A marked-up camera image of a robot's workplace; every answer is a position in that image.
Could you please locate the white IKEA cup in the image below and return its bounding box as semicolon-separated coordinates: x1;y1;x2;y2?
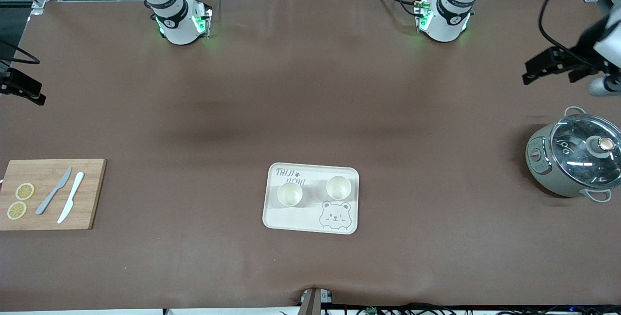
326;175;352;201
277;182;304;207

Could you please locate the cream bear print tray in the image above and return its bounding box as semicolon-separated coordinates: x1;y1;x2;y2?
262;162;360;235

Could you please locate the glass pot lid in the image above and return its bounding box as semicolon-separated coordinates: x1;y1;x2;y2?
550;114;621;190

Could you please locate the grey-green electric cooking pot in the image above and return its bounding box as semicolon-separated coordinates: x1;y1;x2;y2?
525;106;621;203

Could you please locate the grey plastic knife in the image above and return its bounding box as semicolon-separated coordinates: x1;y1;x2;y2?
35;167;73;216

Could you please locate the white plastic knife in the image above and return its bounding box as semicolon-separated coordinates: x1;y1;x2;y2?
57;172;85;224

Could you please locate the wooden cutting board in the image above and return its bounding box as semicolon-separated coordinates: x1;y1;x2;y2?
0;159;107;231

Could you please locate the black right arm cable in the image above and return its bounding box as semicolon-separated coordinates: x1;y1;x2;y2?
0;38;40;65

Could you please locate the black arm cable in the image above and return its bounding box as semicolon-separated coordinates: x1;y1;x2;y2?
538;0;608;52
0;38;40;65

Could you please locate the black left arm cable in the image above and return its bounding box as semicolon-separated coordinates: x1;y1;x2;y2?
538;0;608;52

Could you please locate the metal table edge bracket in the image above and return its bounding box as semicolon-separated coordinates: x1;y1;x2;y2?
300;287;334;315

